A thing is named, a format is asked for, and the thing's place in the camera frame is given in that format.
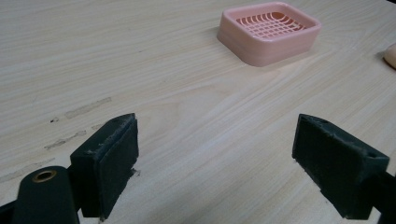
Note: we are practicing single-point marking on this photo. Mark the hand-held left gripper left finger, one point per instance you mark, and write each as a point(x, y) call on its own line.
point(106, 168)

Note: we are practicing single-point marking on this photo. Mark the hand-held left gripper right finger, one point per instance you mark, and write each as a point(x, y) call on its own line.
point(336, 168)

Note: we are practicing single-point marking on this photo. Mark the peach soap bar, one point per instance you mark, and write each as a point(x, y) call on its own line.
point(391, 56)

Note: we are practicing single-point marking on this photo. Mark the pink soap dish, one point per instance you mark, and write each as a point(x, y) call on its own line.
point(264, 46)

